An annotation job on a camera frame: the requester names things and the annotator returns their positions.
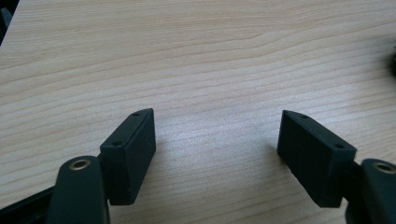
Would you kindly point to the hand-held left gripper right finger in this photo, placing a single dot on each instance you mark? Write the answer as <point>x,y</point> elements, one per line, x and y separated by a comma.
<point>314,161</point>

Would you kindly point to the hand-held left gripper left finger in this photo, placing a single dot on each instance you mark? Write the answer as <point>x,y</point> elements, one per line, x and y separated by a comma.
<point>127,161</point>

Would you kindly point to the dark object at table edge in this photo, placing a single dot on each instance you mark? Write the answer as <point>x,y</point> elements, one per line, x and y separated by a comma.
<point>393,62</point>

